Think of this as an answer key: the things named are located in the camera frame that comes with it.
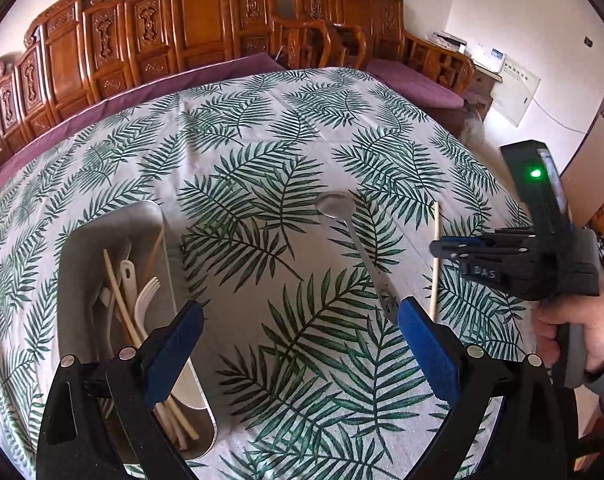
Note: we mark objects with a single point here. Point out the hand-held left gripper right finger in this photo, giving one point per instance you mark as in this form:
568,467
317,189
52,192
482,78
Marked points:
429,350

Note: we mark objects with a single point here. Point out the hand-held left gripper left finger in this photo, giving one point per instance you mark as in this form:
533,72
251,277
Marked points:
174,355

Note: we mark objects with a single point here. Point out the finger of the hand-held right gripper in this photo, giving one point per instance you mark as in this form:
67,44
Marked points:
476,265
461,241

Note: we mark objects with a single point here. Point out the white plastic fork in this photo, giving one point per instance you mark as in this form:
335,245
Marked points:
144,305

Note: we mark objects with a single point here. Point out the large metal spoon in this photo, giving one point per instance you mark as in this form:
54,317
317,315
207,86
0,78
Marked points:
334,205

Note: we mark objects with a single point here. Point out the white utensil tray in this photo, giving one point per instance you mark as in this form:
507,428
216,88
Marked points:
92,230

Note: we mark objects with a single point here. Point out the white plastic spoon with slot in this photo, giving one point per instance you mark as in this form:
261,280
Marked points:
127,285

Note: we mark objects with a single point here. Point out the wooden side table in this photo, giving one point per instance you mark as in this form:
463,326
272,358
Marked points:
484,85

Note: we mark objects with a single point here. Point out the short purple seat cushion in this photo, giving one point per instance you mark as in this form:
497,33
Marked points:
411,80

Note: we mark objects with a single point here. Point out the white box device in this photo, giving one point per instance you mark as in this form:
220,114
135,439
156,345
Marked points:
489,60

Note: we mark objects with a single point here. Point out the white flat device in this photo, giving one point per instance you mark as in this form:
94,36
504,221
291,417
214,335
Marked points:
449,40

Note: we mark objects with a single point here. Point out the palm leaf tablecloth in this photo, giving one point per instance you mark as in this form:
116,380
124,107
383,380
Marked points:
282,125

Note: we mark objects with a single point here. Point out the long purple seat cushion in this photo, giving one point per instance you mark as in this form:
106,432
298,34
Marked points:
232,71

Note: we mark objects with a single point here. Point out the carved wooden sofa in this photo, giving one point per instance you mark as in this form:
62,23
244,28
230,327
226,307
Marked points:
202,20

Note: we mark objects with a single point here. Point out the white wall meter box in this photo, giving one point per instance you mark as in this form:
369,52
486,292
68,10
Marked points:
516,92

